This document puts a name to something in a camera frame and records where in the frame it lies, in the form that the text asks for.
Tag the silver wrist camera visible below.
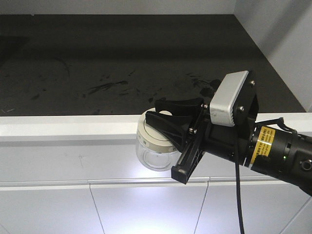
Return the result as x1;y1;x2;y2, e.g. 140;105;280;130
209;71;249;127

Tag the glass jar with cream lid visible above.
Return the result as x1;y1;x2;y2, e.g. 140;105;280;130
136;112;181;172

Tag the white fume hood base cabinet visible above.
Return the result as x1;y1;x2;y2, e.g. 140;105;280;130
0;113;312;234

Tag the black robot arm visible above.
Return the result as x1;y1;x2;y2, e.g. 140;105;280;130
146;71;312;194

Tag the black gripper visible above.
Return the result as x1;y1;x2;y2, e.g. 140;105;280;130
145;71;259;184

